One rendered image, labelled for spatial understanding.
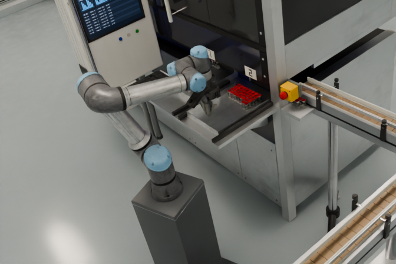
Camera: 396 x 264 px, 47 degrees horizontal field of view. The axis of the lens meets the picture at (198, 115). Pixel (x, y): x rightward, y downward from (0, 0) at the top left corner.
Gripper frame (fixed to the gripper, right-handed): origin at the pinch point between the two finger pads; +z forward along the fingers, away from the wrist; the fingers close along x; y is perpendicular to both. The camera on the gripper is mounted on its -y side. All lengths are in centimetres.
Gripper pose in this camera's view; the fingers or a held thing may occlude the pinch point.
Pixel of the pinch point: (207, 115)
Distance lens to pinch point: 221.4
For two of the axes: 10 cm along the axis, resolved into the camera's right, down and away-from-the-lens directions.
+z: 1.7, 7.9, 5.8
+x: -6.0, -3.8, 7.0
